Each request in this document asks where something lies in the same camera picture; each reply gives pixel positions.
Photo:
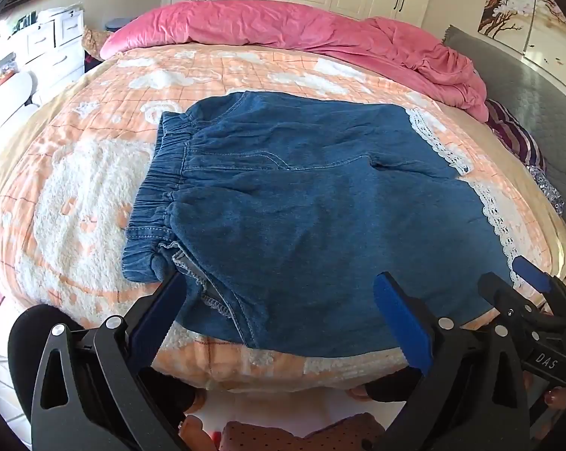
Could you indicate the white dresser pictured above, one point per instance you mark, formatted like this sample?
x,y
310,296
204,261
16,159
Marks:
x,y
48,40

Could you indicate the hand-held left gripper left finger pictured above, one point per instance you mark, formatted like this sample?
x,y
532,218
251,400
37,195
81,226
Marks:
x,y
162,311

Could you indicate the blue denim pants lace hem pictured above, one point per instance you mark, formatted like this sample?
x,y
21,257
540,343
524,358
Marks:
x,y
311,206

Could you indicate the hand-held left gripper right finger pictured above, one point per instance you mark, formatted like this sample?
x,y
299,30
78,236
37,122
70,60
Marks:
x,y
401,322

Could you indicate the flower wall painting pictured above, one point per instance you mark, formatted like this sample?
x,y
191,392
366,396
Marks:
x,y
518,14

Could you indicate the grey padded headboard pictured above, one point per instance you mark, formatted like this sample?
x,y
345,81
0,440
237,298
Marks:
x,y
536,103

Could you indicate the person's right hand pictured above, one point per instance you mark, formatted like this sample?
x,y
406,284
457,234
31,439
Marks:
x,y
556,401

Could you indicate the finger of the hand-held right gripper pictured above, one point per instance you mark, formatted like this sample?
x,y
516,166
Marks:
x,y
511,303
531,273

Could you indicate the purple striped cloth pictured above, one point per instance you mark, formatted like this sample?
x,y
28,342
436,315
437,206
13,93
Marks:
x,y
513,136

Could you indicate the brown plush toy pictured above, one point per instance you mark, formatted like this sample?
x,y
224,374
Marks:
x,y
95,43

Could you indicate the peach printed blanket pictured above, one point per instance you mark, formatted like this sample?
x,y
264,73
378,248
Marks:
x,y
76,188

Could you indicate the pink quilt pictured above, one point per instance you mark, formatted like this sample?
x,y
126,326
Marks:
x,y
273,28

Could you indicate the white round chair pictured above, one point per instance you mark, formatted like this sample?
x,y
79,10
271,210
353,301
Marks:
x,y
8,94

